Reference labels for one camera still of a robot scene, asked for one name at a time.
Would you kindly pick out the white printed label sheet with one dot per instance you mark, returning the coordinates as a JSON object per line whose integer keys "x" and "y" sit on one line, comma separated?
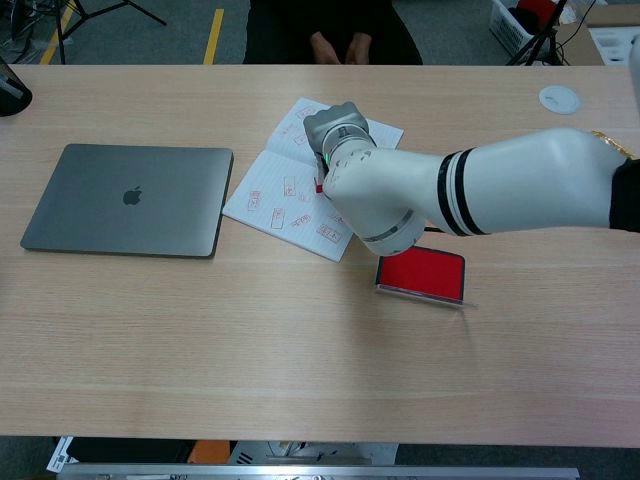
{"x": 61, "y": 455}

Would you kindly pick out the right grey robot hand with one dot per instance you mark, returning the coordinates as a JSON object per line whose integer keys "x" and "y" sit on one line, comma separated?
{"x": 335, "y": 120}

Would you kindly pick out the aluminium profile rail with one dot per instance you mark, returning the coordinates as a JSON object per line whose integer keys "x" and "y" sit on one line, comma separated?
{"x": 300, "y": 473}

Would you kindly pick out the red and white stamp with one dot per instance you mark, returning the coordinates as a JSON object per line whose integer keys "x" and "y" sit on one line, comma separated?
{"x": 319, "y": 187}

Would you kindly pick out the seated person in black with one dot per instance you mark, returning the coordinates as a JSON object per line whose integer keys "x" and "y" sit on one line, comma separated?
{"x": 295, "y": 35}

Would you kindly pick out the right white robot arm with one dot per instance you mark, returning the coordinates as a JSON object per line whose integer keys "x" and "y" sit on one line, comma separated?
{"x": 500, "y": 185}

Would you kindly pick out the grey closed laptop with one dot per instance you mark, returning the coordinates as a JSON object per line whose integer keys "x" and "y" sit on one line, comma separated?
{"x": 125, "y": 200}

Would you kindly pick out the open stamped lined notebook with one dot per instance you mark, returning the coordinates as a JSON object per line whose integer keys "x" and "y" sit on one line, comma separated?
{"x": 280, "y": 190}

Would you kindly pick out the red ink pad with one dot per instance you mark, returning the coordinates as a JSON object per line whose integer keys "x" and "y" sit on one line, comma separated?
{"x": 420, "y": 274}

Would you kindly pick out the cardboard box with foam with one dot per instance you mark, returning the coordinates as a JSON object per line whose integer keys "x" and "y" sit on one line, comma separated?
{"x": 607, "y": 42}

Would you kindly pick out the black lamp base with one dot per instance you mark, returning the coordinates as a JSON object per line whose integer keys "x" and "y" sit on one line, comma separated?
{"x": 11, "y": 97}

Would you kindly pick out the orange block under table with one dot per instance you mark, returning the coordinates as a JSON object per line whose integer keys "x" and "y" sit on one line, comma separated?
{"x": 210, "y": 452}

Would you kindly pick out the black tripod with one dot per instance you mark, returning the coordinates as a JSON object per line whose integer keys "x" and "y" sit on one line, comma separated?
{"x": 539, "y": 40}
{"x": 61, "y": 30}

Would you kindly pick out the white plastic basket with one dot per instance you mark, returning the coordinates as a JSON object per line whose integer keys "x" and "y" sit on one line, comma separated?
{"x": 507, "y": 30}

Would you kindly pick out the gold snack packet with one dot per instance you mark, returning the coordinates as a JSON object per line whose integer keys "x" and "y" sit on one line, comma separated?
{"x": 614, "y": 144}

